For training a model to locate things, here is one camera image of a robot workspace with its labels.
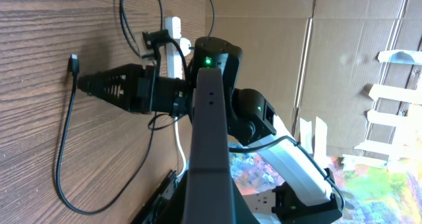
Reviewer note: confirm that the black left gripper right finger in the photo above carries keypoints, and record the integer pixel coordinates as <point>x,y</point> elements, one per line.
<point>240,212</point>

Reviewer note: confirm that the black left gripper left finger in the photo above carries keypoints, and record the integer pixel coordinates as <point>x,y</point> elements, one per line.
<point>171,200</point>

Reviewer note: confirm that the black smartphone lit screen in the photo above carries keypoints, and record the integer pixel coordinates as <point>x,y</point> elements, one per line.
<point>209,191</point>

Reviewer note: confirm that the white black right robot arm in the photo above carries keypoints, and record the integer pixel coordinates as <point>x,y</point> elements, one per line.
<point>308,193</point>

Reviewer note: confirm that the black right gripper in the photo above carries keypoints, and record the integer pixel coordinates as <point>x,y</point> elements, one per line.
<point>129,87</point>

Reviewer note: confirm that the white power strip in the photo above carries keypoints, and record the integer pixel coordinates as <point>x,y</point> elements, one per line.
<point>174,60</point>

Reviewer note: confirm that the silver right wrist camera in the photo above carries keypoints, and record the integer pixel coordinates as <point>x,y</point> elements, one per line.
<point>144,52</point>

